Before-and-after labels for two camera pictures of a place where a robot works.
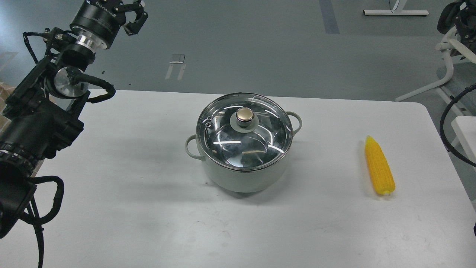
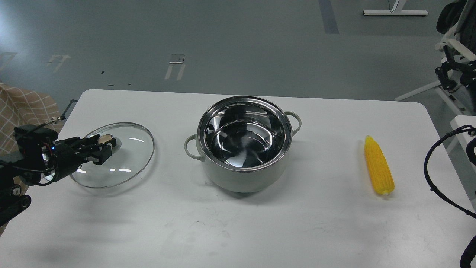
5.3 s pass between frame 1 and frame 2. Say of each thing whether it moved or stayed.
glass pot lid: moved
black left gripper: moved
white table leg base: stayed
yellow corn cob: stayed
